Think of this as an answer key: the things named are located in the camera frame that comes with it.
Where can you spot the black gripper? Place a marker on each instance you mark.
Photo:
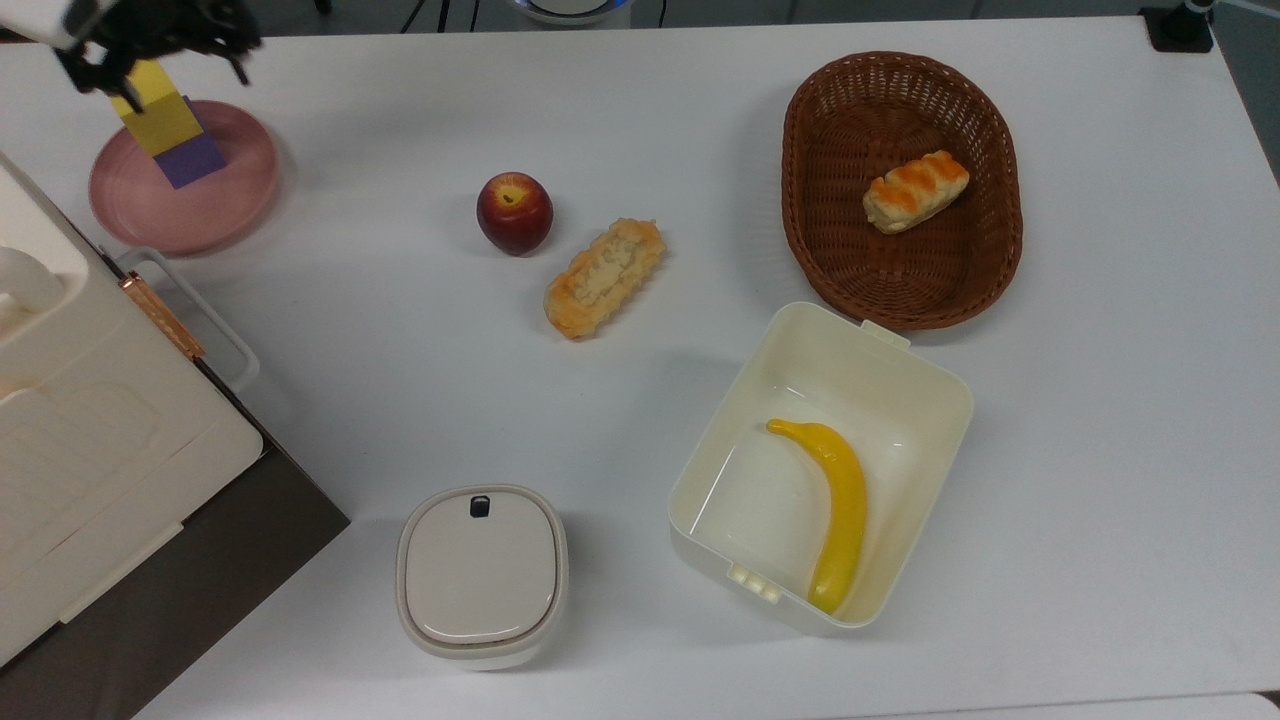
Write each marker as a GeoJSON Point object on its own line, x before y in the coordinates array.
{"type": "Point", "coordinates": [160, 25]}

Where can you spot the yellow cube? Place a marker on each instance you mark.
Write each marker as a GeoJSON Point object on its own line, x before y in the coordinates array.
{"type": "Point", "coordinates": [160, 118]}

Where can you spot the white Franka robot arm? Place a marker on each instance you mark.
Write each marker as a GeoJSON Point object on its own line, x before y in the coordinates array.
{"type": "Point", "coordinates": [40, 18]}

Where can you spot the purple cube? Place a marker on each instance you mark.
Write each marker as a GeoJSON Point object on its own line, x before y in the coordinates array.
{"type": "Point", "coordinates": [192, 160]}

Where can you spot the pink plate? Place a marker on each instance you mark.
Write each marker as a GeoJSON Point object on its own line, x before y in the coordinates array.
{"type": "Point", "coordinates": [185, 205]}

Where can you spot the copper orange latch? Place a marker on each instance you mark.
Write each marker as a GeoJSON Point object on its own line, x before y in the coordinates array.
{"type": "Point", "coordinates": [163, 316]}

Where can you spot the red apple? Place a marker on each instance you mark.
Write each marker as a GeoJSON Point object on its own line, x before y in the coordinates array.
{"type": "Point", "coordinates": [514, 213]}

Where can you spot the long crusty bread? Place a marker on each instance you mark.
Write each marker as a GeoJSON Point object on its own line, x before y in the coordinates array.
{"type": "Point", "coordinates": [605, 278]}

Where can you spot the small cream lidded bin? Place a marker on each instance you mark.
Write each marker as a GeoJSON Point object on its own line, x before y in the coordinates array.
{"type": "Point", "coordinates": [482, 575]}

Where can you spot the brown wicker basket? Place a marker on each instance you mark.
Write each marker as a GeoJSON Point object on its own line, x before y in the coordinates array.
{"type": "Point", "coordinates": [900, 190]}

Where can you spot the small glazed bread roll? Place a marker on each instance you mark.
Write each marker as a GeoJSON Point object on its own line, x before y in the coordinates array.
{"type": "Point", "coordinates": [915, 192]}

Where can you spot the cream open plastic container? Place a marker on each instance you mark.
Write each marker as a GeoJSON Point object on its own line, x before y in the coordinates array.
{"type": "Point", "coordinates": [820, 470]}

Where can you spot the yellow banana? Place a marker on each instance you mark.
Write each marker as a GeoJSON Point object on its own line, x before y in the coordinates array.
{"type": "Point", "coordinates": [840, 510]}

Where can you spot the black stand base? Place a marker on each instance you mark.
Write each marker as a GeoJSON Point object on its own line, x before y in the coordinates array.
{"type": "Point", "coordinates": [1178, 28]}

